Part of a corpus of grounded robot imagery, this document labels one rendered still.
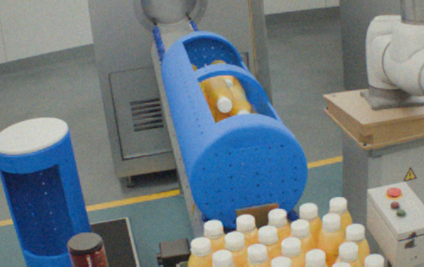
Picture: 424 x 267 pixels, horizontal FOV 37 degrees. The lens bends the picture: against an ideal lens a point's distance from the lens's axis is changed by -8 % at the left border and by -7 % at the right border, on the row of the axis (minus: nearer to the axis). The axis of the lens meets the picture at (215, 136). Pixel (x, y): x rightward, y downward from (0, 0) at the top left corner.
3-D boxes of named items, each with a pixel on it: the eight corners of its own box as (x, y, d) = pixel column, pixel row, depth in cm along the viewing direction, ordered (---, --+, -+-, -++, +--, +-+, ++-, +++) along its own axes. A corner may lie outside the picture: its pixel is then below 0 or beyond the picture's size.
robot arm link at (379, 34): (402, 74, 209) (399, 9, 201) (426, 88, 192) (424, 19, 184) (359, 79, 206) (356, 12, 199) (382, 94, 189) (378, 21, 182)
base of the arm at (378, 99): (405, 87, 214) (405, 71, 212) (426, 106, 193) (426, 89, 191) (356, 90, 214) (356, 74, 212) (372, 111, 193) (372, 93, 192)
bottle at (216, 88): (203, 95, 205) (212, 117, 189) (202, 74, 202) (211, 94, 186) (226, 93, 206) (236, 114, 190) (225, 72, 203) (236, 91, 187)
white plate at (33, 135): (-11, 131, 222) (-10, 133, 222) (-3, 159, 198) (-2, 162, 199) (58, 111, 231) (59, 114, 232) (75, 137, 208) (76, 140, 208)
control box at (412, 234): (403, 217, 151) (404, 180, 147) (434, 260, 133) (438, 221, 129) (366, 226, 150) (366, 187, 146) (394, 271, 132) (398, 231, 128)
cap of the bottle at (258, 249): (248, 251, 134) (247, 243, 133) (267, 250, 134) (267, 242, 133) (247, 261, 131) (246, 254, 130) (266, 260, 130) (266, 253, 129)
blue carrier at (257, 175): (242, 101, 245) (237, 26, 233) (308, 221, 165) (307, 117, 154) (165, 111, 242) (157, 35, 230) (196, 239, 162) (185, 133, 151)
